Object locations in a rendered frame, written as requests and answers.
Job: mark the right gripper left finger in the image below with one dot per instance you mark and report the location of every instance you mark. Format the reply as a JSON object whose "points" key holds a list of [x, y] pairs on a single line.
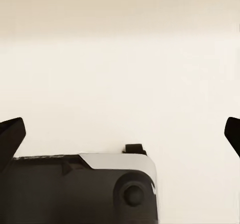
{"points": [[12, 134]]}

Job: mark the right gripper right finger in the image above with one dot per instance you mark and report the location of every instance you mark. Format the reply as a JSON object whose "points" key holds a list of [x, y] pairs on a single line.
{"points": [[232, 133]]}

